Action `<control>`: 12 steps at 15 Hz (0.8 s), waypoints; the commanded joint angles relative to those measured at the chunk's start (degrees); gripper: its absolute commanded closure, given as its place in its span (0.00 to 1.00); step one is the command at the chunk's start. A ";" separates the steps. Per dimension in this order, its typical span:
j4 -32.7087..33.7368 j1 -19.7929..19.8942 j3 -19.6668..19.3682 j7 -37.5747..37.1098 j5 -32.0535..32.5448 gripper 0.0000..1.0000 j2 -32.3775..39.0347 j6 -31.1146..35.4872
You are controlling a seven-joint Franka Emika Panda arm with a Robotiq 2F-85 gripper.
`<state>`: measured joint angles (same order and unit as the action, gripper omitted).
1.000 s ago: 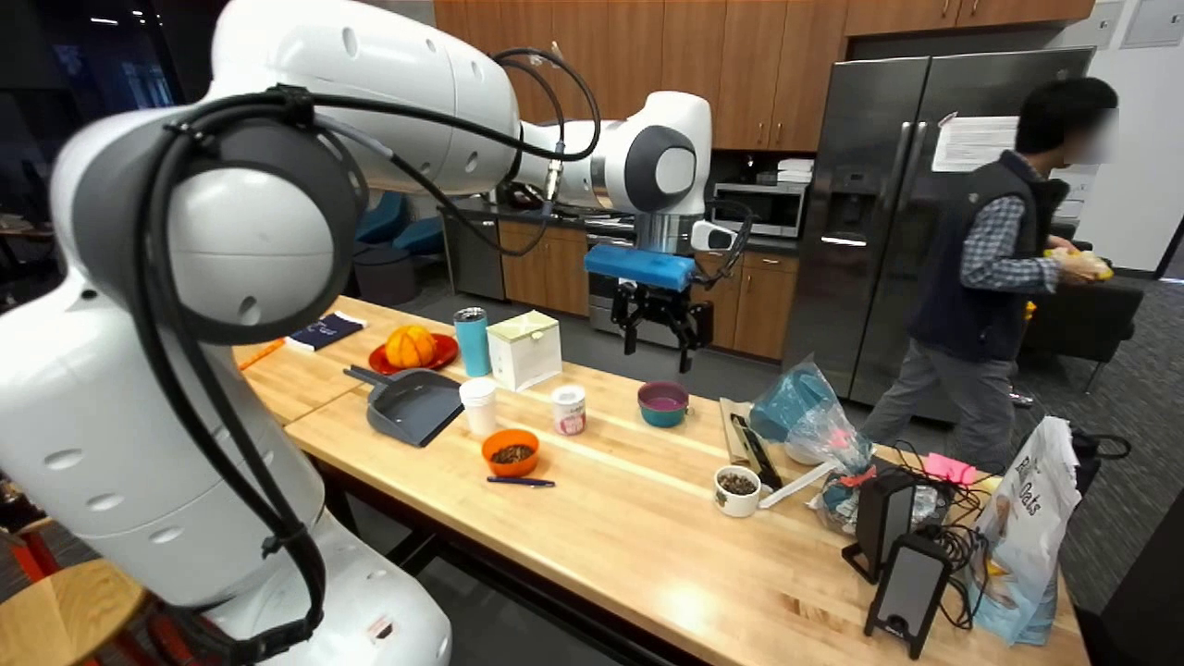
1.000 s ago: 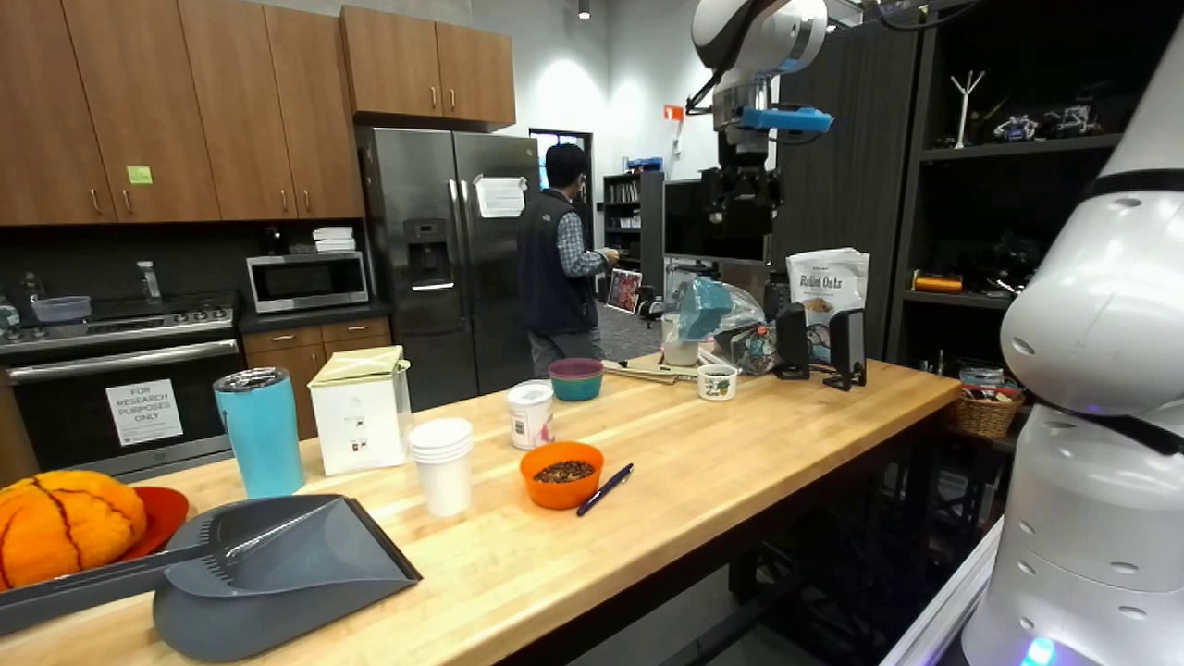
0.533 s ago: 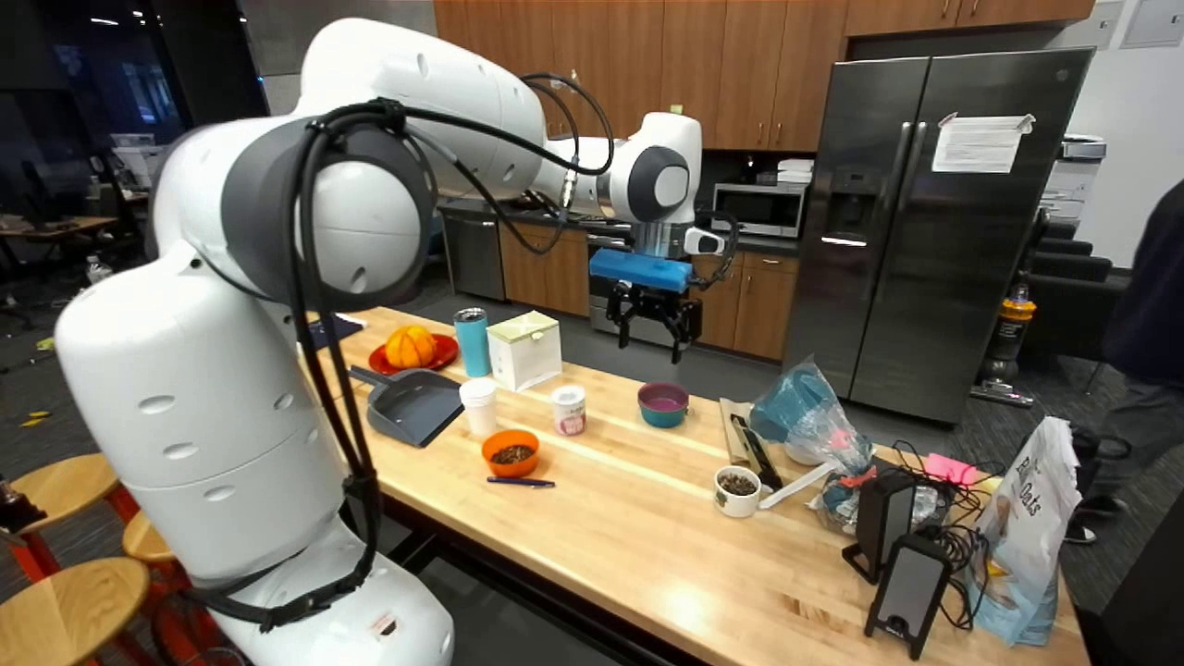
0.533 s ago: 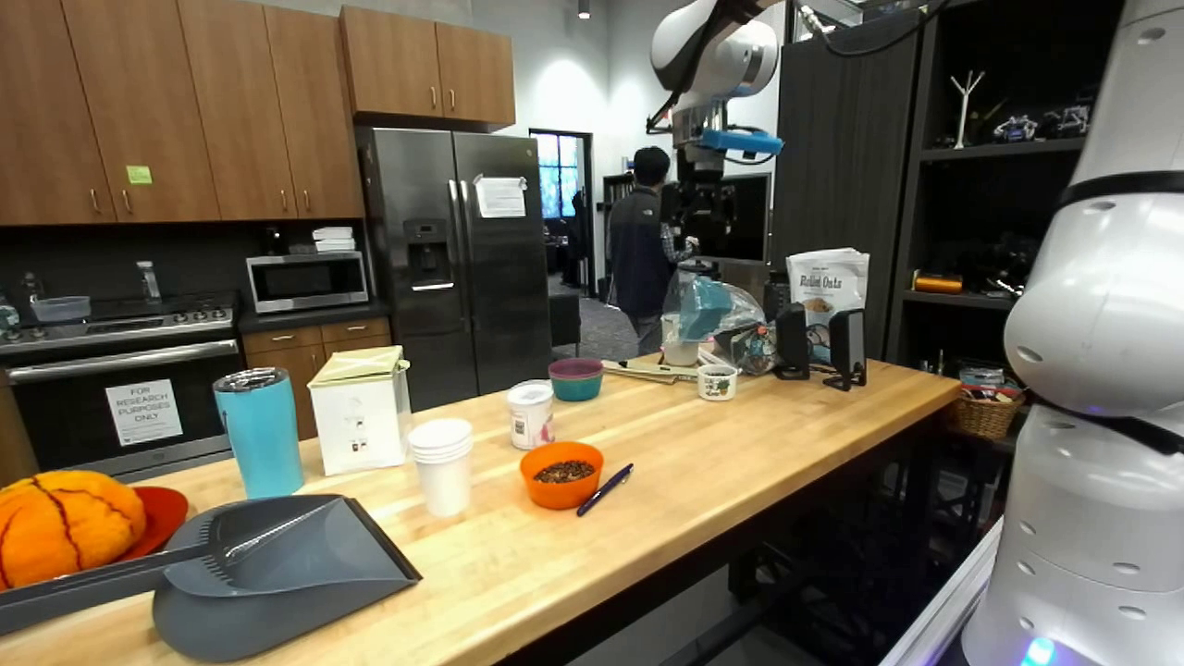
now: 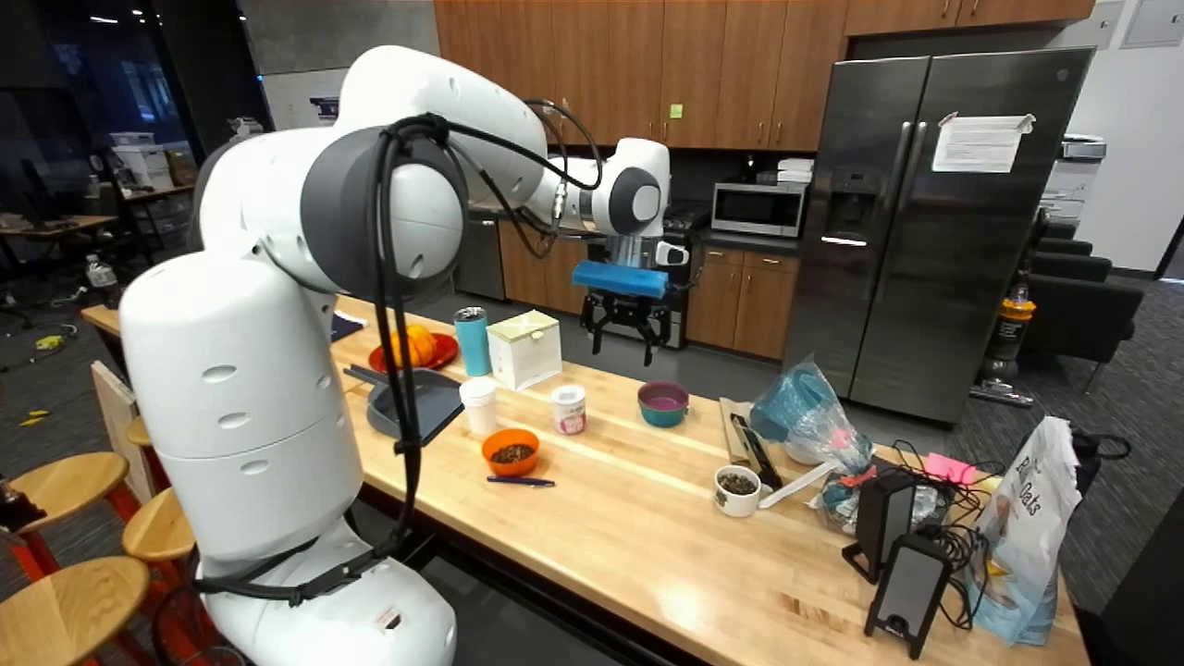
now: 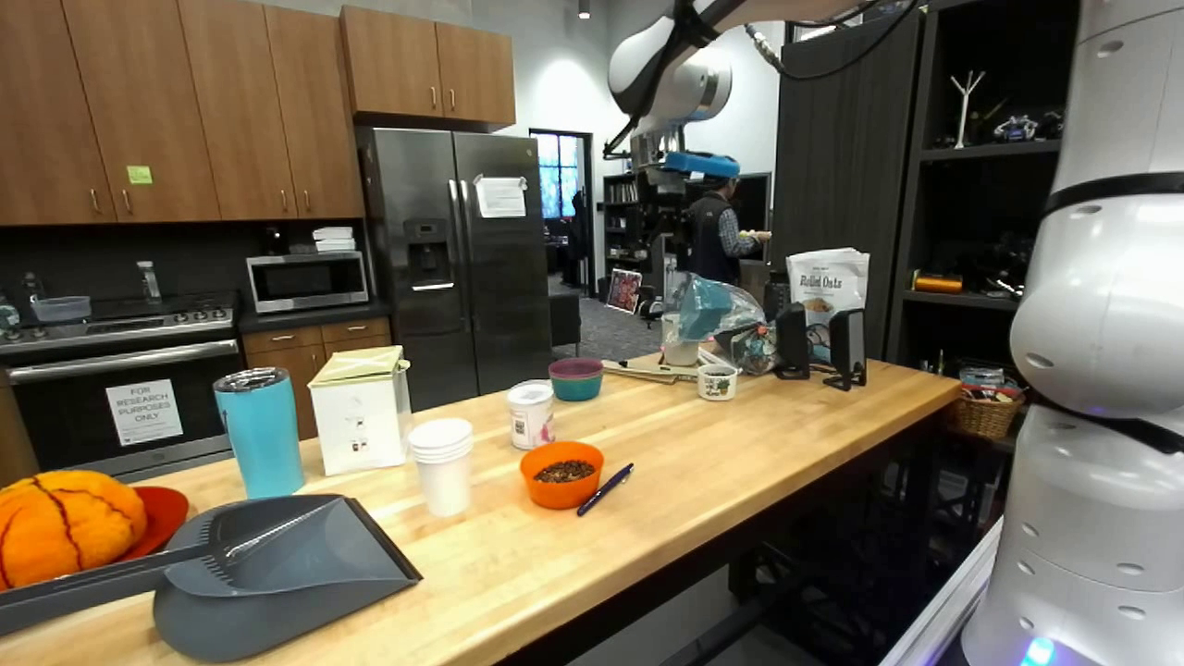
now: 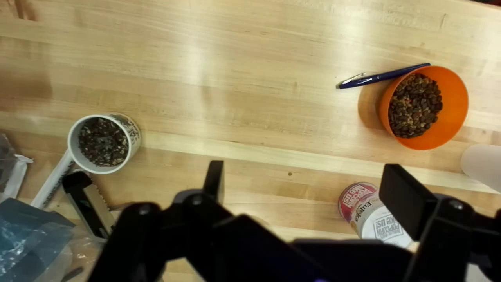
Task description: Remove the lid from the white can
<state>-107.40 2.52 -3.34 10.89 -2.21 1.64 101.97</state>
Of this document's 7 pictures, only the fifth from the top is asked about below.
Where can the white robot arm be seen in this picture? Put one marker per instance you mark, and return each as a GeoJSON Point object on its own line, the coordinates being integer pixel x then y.
{"type": "Point", "coordinates": [247, 410]}

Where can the blue tumbler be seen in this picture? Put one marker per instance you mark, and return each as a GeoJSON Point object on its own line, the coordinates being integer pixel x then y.
{"type": "Point", "coordinates": [470, 340]}

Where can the brown wooden wall cabinets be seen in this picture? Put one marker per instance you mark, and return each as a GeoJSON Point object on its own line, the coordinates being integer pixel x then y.
{"type": "Point", "coordinates": [714, 77]}

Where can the white mug with beans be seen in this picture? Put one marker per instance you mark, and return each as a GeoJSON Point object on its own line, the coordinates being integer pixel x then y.
{"type": "Point", "coordinates": [739, 493]}

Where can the small brown wall cabinets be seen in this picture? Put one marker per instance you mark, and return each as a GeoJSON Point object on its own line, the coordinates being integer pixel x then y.
{"type": "Point", "coordinates": [964, 16]}

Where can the black stove oven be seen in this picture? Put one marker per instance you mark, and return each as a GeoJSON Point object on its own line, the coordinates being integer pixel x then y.
{"type": "Point", "coordinates": [677, 324]}

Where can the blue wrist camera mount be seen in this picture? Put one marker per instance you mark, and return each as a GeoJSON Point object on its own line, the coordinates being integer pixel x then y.
{"type": "Point", "coordinates": [624, 279]}

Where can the green sticky note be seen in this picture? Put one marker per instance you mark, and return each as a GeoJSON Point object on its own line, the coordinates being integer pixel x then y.
{"type": "Point", "coordinates": [676, 112]}

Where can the brown base cabinet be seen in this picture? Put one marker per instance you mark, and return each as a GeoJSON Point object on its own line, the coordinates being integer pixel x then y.
{"type": "Point", "coordinates": [740, 301]}

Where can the black armchair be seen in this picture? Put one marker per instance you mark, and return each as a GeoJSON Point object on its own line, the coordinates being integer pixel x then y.
{"type": "Point", "coordinates": [1086, 308]}

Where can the purple and teal bowl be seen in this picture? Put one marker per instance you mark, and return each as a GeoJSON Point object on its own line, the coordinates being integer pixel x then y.
{"type": "Point", "coordinates": [664, 405]}

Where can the round wooden stool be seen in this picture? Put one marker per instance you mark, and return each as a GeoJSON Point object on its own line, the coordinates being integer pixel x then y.
{"type": "Point", "coordinates": [61, 482]}
{"type": "Point", "coordinates": [69, 613]}
{"type": "Point", "coordinates": [137, 434]}
{"type": "Point", "coordinates": [153, 528]}

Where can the white plastic bag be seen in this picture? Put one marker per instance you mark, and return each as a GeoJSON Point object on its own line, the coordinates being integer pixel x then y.
{"type": "Point", "coordinates": [1029, 532]}

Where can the pink sticky notes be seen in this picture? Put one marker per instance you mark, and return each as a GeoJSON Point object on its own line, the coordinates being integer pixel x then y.
{"type": "Point", "coordinates": [949, 470]}

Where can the stacked white containers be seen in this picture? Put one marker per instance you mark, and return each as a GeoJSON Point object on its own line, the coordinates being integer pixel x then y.
{"type": "Point", "coordinates": [796, 173]}

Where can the white paper sheet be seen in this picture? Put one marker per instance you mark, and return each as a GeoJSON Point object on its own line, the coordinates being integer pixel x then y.
{"type": "Point", "coordinates": [983, 147]}

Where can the dark blue notebook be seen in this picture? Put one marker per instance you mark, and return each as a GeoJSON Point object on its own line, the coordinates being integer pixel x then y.
{"type": "Point", "coordinates": [347, 328]}

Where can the black tongs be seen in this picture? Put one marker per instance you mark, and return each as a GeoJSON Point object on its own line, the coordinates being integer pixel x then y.
{"type": "Point", "coordinates": [751, 449]}

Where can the clear plastic bag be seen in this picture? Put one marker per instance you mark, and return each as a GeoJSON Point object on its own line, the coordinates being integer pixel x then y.
{"type": "Point", "coordinates": [809, 421]}

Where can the red plate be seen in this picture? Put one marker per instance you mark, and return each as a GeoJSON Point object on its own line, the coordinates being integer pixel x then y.
{"type": "Point", "coordinates": [446, 354]}

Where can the black pen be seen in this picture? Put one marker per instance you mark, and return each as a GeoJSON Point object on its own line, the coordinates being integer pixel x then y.
{"type": "Point", "coordinates": [521, 482]}

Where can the stacked white cups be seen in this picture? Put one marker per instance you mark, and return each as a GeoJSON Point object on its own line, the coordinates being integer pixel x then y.
{"type": "Point", "coordinates": [480, 410]}

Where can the orange bowl with beans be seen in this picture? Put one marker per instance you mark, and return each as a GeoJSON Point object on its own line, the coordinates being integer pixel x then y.
{"type": "Point", "coordinates": [511, 453]}

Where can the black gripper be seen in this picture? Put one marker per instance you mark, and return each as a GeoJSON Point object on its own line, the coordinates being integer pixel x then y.
{"type": "Point", "coordinates": [627, 315]}

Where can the whiteboard with posters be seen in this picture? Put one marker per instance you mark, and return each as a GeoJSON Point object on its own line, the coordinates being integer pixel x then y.
{"type": "Point", "coordinates": [296, 96]}

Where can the white carton box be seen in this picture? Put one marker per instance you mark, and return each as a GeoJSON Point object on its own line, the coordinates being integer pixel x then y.
{"type": "Point", "coordinates": [522, 354]}

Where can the white plastic spoon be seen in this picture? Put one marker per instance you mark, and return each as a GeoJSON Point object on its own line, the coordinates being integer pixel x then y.
{"type": "Point", "coordinates": [796, 486]}

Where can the yellow grey vacuum cleaner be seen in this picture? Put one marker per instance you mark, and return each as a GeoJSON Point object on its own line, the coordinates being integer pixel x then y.
{"type": "Point", "coordinates": [1008, 344]}

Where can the stainless steel refrigerator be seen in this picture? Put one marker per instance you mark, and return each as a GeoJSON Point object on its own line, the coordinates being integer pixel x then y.
{"type": "Point", "coordinates": [939, 271]}

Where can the white popcorn can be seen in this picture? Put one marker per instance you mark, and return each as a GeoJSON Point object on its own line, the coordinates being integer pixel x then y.
{"type": "Point", "coordinates": [569, 414]}

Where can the silver microwave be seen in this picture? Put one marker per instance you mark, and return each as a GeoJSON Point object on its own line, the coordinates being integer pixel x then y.
{"type": "Point", "coordinates": [758, 210]}

